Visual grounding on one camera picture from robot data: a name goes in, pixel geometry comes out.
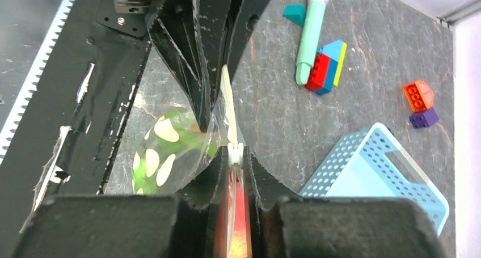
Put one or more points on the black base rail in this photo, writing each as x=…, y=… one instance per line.
x=67, y=138

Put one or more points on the multicolour brick stack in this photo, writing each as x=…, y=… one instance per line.
x=327, y=68

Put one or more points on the light blue plastic basket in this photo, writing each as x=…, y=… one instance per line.
x=372, y=163

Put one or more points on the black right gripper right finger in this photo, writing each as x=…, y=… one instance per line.
x=283, y=224

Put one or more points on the teal small block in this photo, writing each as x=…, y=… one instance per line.
x=295, y=13

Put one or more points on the green orange toy mango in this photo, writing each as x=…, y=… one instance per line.
x=171, y=150

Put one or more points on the purple toy brick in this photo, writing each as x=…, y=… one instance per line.
x=424, y=119

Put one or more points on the orange toy brick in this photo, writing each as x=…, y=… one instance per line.
x=419, y=95

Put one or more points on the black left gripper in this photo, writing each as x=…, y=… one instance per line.
x=186, y=34

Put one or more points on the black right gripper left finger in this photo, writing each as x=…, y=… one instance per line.
x=190, y=223

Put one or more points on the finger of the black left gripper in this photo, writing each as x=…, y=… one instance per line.
x=242, y=18

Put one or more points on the mint green toy microphone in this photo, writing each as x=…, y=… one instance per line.
x=309, y=39

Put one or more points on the pink toy peach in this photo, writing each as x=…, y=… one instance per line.
x=232, y=237

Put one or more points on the clear polka dot zip bag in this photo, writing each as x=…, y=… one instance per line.
x=227, y=125

